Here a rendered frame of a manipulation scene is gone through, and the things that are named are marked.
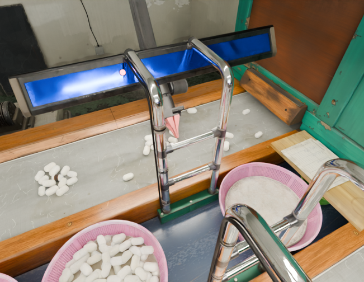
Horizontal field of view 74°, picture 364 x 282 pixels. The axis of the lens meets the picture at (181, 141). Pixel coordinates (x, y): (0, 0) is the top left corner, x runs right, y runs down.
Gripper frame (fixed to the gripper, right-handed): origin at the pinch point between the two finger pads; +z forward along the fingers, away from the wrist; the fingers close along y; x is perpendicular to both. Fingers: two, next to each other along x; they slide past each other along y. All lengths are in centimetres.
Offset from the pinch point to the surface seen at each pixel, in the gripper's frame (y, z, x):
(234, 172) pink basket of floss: 8.7, 16.8, -14.6
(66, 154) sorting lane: -36.2, -5.8, 8.2
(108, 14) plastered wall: 23, -144, 150
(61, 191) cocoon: -39.0, 5.1, -3.6
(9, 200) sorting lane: -53, 3, 1
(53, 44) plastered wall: -35, -130, 164
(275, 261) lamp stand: -15, 17, -61
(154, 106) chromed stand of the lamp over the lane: -14.9, -3.7, -39.6
